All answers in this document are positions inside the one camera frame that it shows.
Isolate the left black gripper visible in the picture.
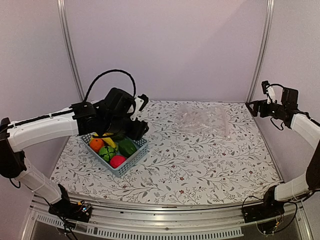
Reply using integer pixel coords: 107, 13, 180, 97
103, 115, 149, 141

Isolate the yellow toy banana bunch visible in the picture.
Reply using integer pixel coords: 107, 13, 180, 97
91, 132, 118, 150

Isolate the orange toy fruit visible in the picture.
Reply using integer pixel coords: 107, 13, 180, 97
89, 138, 105, 153

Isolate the green toy watermelon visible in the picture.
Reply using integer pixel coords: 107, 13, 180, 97
98, 145, 117, 163

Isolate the red toy apple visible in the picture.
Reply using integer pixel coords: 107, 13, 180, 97
109, 155, 126, 169

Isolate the clear zip top bag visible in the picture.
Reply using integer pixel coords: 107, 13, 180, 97
174, 104, 230, 138

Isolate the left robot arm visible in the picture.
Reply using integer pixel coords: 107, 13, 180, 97
0, 87, 149, 217

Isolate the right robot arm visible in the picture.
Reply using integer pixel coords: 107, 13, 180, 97
246, 81, 320, 218

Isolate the green toy bell pepper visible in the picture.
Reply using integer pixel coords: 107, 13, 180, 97
118, 139, 137, 158

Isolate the light blue plastic basket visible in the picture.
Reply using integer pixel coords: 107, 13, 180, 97
80, 133, 148, 178

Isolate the floral table cloth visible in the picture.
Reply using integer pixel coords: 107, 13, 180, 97
51, 101, 282, 205

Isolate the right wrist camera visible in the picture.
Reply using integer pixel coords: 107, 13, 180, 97
261, 80, 277, 104

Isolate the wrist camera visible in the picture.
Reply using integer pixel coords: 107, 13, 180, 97
261, 80, 277, 104
127, 94, 149, 121

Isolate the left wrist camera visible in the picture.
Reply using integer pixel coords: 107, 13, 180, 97
127, 94, 149, 121

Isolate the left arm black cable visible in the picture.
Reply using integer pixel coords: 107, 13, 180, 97
83, 69, 138, 103

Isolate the right aluminium frame post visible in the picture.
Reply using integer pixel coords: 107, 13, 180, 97
246, 0, 275, 103

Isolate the aluminium frame post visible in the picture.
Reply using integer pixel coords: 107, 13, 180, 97
246, 0, 275, 103
56, 0, 85, 101

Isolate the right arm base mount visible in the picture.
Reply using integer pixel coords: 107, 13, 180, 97
241, 186, 285, 235

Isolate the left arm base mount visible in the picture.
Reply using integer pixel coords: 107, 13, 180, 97
48, 184, 93, 223

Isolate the front aluminium rail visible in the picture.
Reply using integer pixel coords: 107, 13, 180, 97
21, 193, 314, 240

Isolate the left aluminium frame post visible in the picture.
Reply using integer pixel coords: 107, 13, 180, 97
56, 0, 85, 101

